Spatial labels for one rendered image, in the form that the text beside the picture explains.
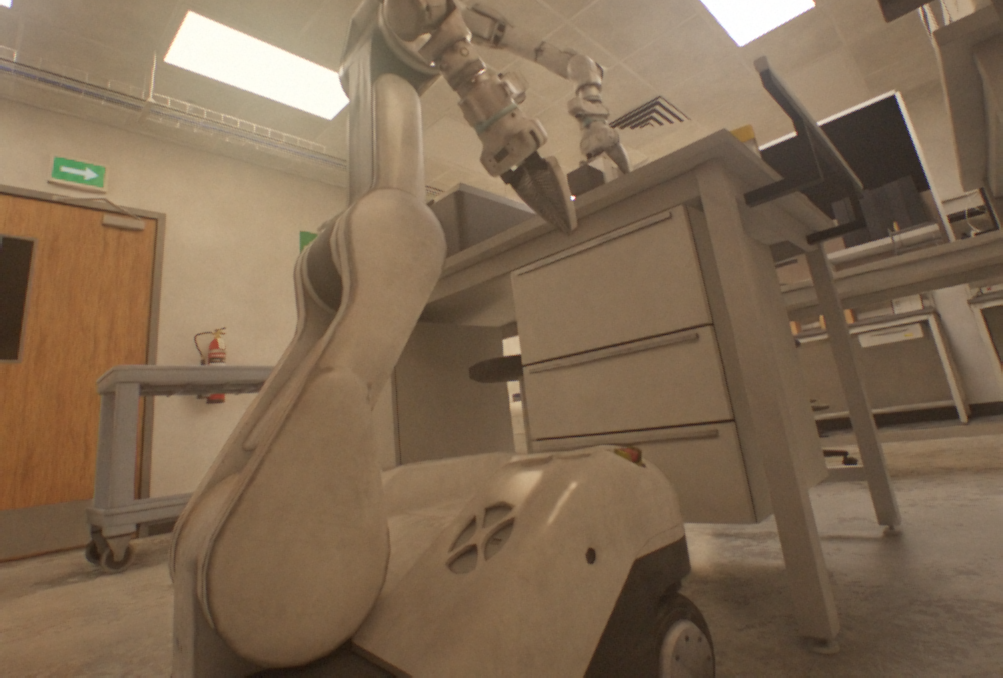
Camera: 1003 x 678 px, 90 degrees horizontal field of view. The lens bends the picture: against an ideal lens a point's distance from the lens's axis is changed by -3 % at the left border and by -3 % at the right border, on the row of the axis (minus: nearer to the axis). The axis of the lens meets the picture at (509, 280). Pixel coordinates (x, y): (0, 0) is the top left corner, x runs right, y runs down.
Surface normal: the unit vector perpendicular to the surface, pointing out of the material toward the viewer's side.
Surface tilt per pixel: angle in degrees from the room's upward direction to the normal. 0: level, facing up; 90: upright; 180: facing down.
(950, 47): 180
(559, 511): 67
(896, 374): 90
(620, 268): 90
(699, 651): 90
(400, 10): 128
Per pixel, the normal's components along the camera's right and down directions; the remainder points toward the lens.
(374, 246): 0.54, -0.29
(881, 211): -0.69, -0.11
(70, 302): 0.72, -0.27
